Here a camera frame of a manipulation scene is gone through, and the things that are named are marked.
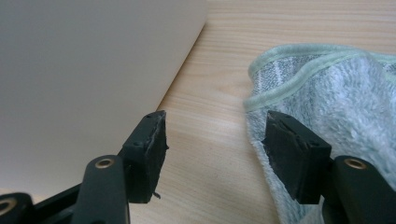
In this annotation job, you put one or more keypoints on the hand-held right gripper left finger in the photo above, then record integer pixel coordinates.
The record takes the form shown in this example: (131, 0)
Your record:
(146, 161)

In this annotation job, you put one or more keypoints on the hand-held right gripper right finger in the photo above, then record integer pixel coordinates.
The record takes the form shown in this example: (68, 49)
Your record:
(299, 161)

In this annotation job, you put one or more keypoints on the light blue towel cloth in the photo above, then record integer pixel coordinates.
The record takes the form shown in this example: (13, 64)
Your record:
(342, 102)

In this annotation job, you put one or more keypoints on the white plastic storage bin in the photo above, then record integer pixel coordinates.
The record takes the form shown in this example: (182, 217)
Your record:
(77, 77)

